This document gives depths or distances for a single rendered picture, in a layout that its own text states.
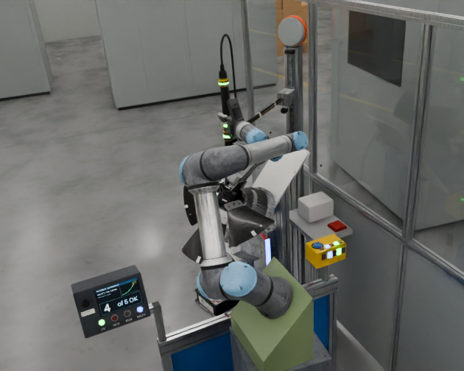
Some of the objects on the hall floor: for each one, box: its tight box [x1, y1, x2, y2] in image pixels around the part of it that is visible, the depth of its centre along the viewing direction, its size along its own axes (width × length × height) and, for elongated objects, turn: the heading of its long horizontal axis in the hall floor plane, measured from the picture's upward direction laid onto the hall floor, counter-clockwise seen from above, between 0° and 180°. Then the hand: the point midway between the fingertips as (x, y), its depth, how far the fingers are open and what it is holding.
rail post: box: [327, 292, 337, 371], centre depth 270 cm, size 4×4×78 cm
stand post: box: [275, 188, 291, 274], centre depth 302 cm, size 4×9×115 cm, turn 33°
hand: (224, 112), depth 232 cm, fingers closed on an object, 4 cm apart
